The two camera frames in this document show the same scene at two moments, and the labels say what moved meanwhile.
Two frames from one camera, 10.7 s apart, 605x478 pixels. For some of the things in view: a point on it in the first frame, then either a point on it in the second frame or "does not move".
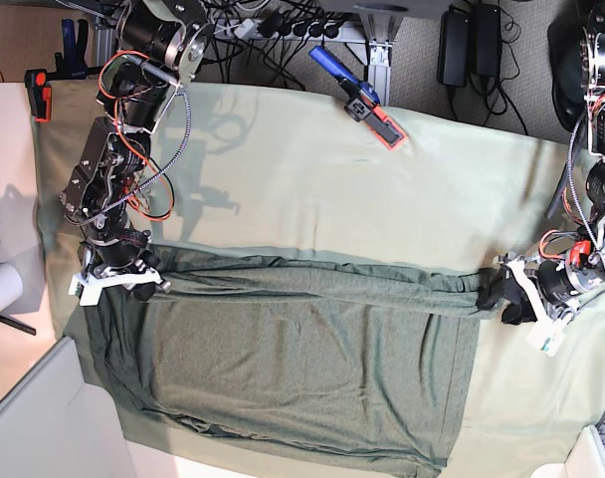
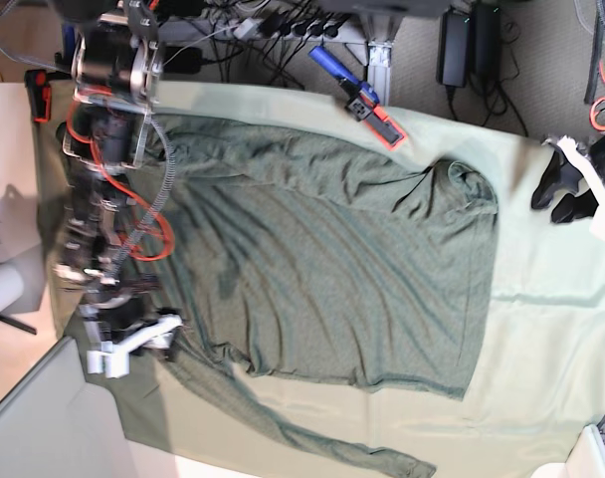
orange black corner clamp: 40,95 does not move
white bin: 54,424 does not move
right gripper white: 496,283 → 561,177
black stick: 14,325 does not move
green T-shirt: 365,365 does not move
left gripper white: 144,280 → 113,359
